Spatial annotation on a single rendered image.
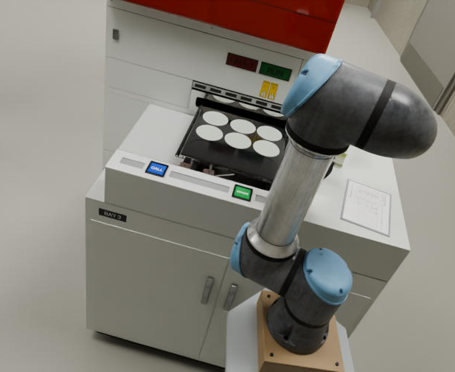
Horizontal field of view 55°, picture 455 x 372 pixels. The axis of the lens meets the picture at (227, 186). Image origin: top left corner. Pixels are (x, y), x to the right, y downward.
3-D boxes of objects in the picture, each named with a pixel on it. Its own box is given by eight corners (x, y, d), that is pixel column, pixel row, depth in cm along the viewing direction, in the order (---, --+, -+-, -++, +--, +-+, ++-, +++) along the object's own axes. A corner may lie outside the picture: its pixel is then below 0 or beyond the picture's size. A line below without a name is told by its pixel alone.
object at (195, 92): (189, 108, 180) (192, 87, 174) (291, 136, 179) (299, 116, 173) (187, 109, 179) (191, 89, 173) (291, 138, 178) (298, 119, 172)
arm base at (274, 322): (333, 353, 103) (350, 331, 97) (274, 356, 99) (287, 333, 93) (315, 298, 114) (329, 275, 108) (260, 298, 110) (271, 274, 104)
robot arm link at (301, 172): (278, 308, 97) (389, 100, 61) (219, 276, 100) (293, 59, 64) (294, 271, 106) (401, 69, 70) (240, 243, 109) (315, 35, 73)
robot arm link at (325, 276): (327, 336, 95) (352, 300, 86) (271, 305, 97) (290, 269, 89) (340, 296, 104) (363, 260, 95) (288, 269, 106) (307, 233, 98)
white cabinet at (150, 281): (136, 236, 234) (149, 104, 182) (309, 285, 232) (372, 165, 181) (83, 342, 184) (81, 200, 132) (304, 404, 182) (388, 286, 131)
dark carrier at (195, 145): (203, 107, 173) (203, 105, 173) (286, 130, 173) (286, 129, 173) (180, 154, 147) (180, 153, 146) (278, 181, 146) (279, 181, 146)
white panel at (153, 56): (106, 88, 184) (108, -10, 159) (292, 139, 183) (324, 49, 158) (103, 91, 182) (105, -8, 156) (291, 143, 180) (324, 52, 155)
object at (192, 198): (114, 183, 140) (116, 148, 132) (279, 229, 140) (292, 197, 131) (102, 201, 133) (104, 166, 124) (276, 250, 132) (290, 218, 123)
